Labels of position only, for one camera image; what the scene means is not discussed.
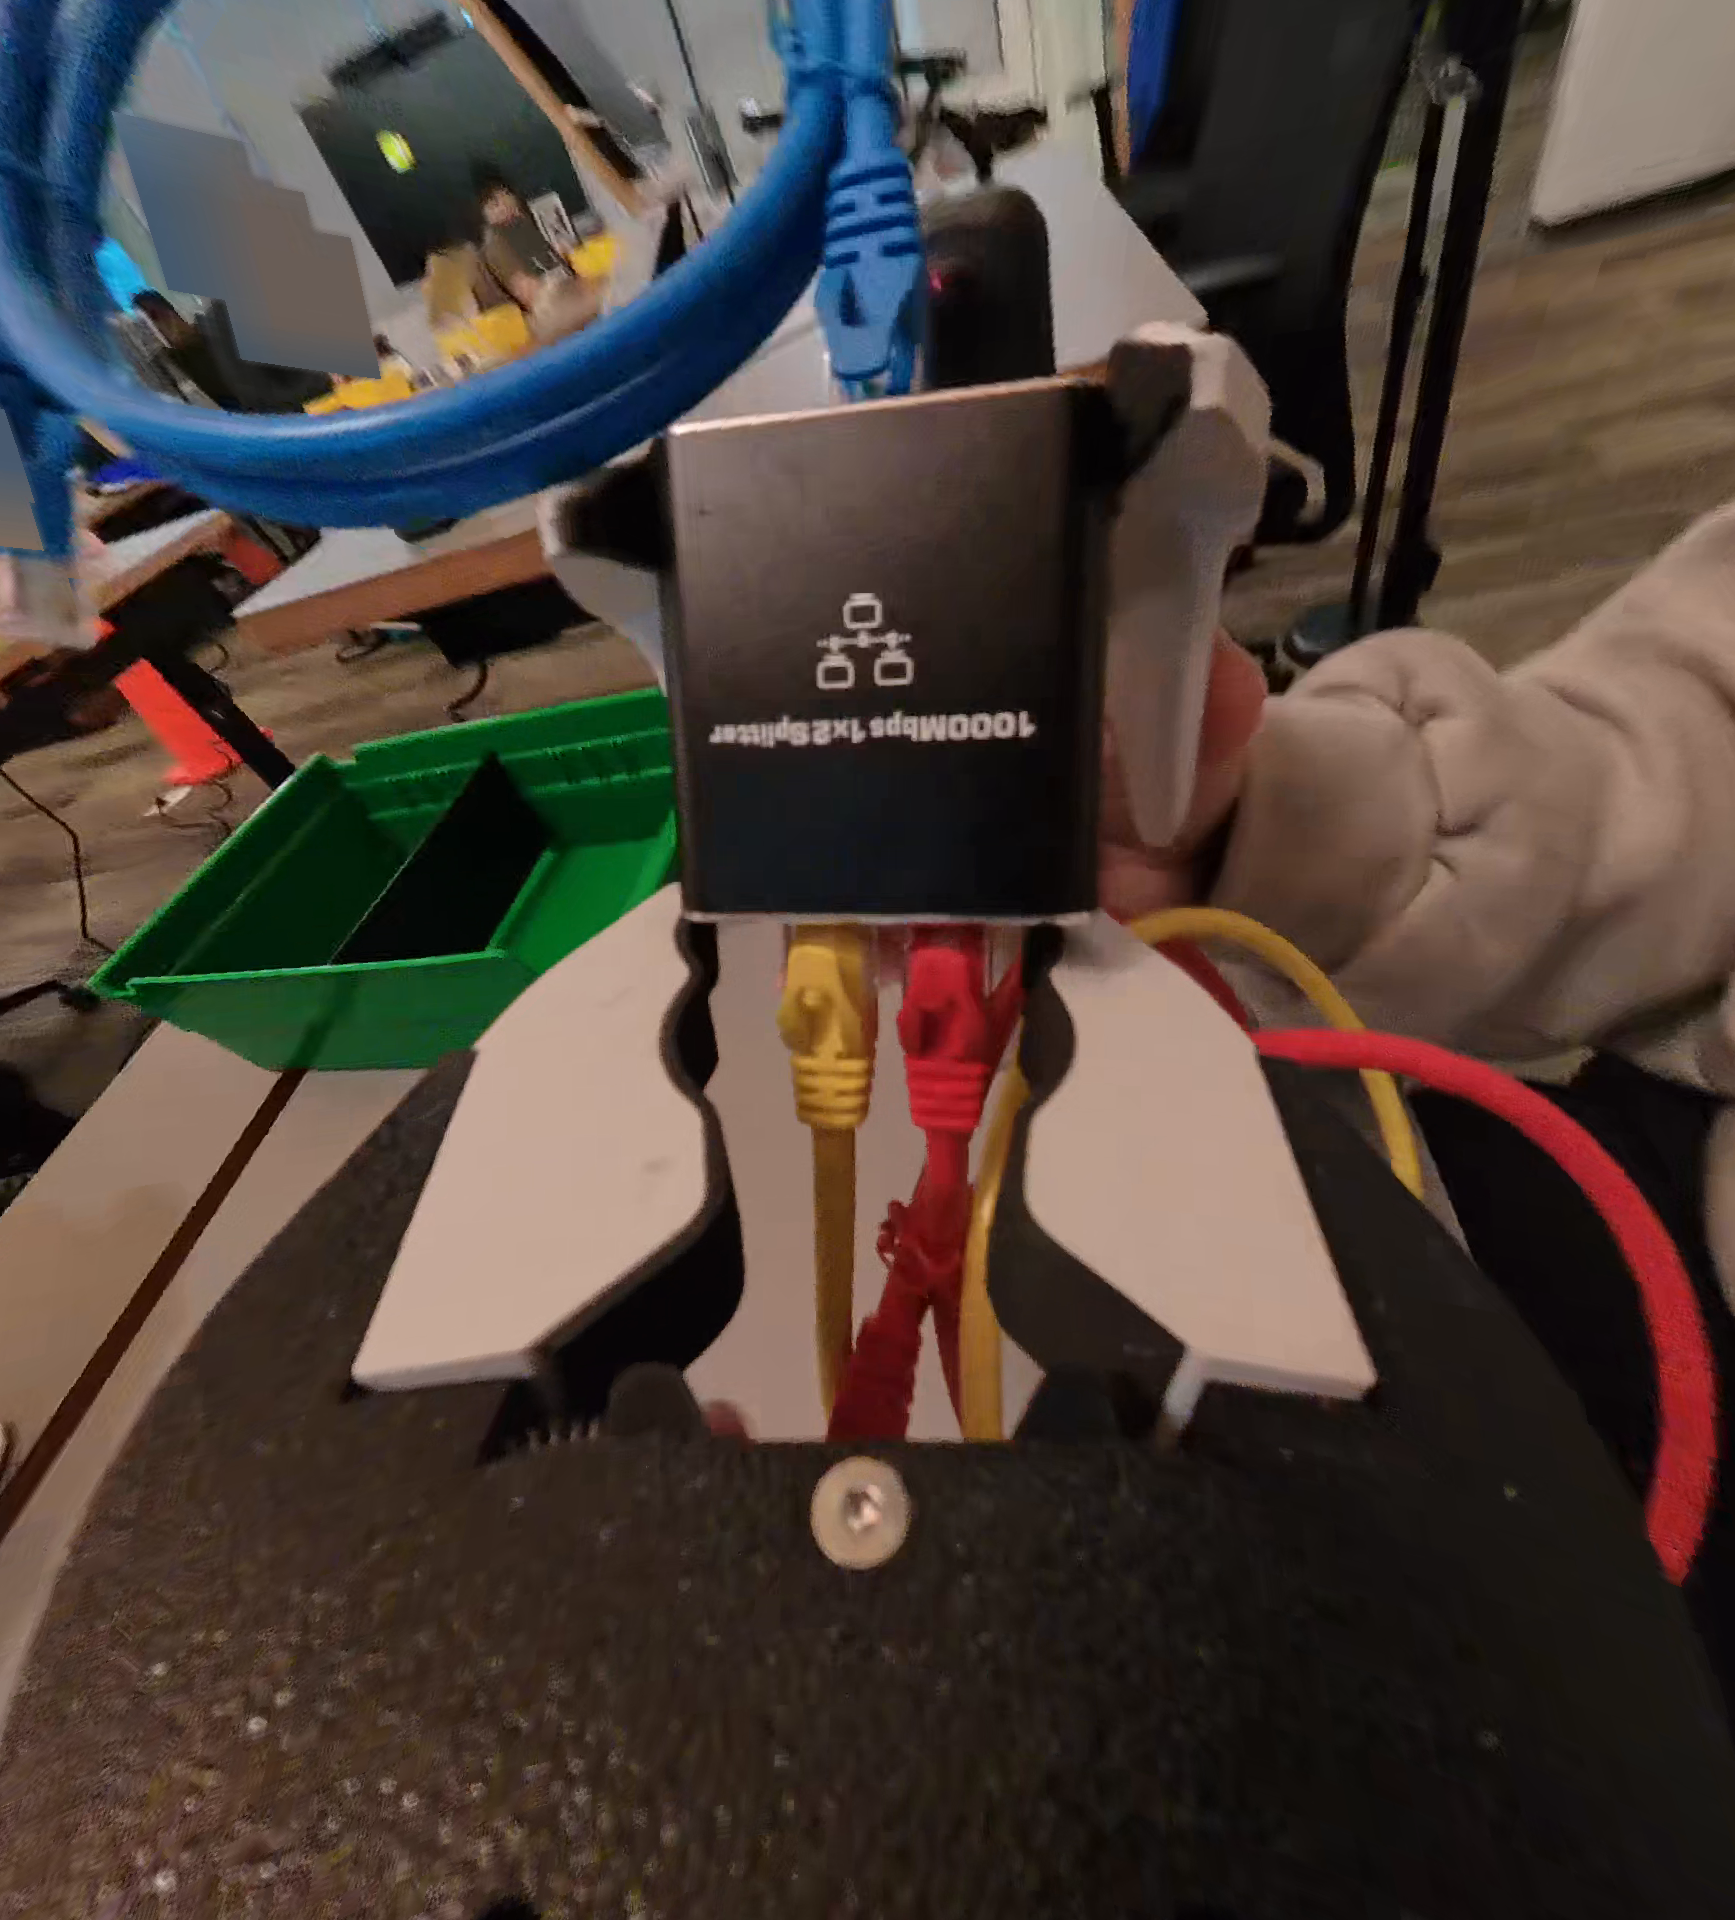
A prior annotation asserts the black computer monitor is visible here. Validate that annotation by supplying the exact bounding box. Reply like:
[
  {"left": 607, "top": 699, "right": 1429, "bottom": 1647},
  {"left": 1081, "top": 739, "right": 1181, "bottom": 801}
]
[{"left": 301, "top": 17, "right": 592, "bottom": 289}]

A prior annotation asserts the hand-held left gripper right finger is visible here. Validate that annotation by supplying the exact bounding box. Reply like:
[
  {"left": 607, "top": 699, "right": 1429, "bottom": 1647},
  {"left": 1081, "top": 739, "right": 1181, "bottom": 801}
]
[{"left": 985, "top": 917, "right": 1380, "bottom": 1432}]

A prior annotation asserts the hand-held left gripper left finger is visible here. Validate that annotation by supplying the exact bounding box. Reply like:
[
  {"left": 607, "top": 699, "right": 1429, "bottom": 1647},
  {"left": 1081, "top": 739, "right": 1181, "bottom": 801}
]
[{"left": 353, "top": 900, "right": 747, "bottom": 1394}]

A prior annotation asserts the yellow ethernet cable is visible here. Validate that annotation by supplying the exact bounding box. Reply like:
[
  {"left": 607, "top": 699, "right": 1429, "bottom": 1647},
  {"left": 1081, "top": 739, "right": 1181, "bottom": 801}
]
[{"left": 780, "top": 907, "right": 1429, "bottom": 1445}]

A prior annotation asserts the person's right hand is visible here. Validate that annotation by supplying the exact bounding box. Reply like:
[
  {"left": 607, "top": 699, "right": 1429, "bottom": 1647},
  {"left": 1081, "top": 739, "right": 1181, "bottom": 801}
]
[{"left": 1099, "top": 631, "right": 1271, "bottom": 921}]

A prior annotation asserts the green plastic bin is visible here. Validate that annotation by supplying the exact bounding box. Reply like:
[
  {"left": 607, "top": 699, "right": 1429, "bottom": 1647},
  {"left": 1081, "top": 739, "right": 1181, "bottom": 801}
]
[{"left": 87, "top": 686, "right": 683, "bottom": 1070}]

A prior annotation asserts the red ethernet cable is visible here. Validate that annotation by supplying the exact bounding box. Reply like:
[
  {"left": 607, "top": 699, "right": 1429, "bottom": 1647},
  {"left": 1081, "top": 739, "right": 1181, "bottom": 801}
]
[{"left": 828, "top": 922, "right": 1719, "bottom": 1584}]

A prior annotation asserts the dark cloth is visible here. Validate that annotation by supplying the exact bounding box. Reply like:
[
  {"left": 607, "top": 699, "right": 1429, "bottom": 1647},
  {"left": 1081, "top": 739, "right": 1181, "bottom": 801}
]
[{"left": 1408, "top": 1051, "right": 1735, "bottom": 1920}]

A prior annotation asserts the black bin divider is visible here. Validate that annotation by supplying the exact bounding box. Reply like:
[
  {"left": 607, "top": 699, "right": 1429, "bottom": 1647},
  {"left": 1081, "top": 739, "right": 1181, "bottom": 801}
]
[{"left": 332, "top": 755, "right": 556, "bottom": 965}]

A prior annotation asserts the small yellow storage crate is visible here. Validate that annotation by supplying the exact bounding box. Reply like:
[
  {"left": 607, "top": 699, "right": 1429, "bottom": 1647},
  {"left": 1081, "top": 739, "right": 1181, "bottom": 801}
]
[{"left": 304, "top": 230, "right": 619, "bottom": 419}]

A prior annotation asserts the black tripod stand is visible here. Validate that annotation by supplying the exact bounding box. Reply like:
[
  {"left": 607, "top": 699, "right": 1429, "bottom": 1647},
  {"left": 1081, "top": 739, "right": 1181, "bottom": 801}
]
[{"left": 1287, "top": 51, "right": 1502, "bottom": 670}]

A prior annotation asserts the orange traffic cone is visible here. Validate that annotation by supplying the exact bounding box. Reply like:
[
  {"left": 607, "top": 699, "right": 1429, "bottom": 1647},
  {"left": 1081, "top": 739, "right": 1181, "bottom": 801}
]
[{"left": 111, "top": 658, "right": 238, "bottom": 784}]

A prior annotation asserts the blue ethernet cable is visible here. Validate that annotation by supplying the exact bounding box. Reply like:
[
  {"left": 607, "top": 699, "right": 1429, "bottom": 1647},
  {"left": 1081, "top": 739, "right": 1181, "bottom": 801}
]
[{"left": 0, "top": 0, "right": 926, "bottom": 638}]

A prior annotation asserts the person's right forearm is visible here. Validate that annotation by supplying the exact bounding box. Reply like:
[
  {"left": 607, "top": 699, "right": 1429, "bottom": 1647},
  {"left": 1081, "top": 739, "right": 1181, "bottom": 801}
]
[{"left": 1212, "top": 457, "right": 1735, "bottom": 1098}]

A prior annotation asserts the dark office chair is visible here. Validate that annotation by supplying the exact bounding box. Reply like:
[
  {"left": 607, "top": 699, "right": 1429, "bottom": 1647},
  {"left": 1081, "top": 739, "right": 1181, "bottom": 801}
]
[{"left": 1119, "top": 0, "right": 1418, "bottom": 547}]

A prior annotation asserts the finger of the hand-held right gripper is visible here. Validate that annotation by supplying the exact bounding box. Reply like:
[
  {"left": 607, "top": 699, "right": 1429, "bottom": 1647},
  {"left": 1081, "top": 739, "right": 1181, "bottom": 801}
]
[
  {"left": 1104, "top": 321, "right": 1277, "bottom": 845},
  {"left": 538, "top": 442, "right": 676, "bottom": 706}
]

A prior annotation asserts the black ethernet splitter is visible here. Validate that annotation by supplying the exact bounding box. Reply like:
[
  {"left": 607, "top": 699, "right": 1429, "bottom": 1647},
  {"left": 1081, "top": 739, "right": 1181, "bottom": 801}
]
[{"left": 664, "top": 380, "right": 1109, "bottom": 921}]

